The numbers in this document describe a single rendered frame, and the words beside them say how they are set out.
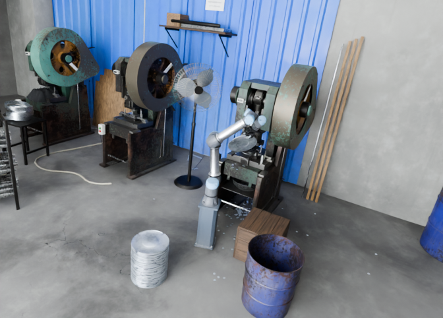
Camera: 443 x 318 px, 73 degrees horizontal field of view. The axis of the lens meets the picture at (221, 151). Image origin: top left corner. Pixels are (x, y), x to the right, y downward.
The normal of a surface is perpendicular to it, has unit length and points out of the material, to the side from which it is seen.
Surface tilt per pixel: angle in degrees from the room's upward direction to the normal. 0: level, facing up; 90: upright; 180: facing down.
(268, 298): 92
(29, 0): 90
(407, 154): 90
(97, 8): 90
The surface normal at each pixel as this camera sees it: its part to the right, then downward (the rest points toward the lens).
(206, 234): -0.18, 0.33
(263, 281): -0.52, 0.29
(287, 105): -0.45, 0.09
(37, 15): 0.87, 0.27
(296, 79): -0.25, -0.49
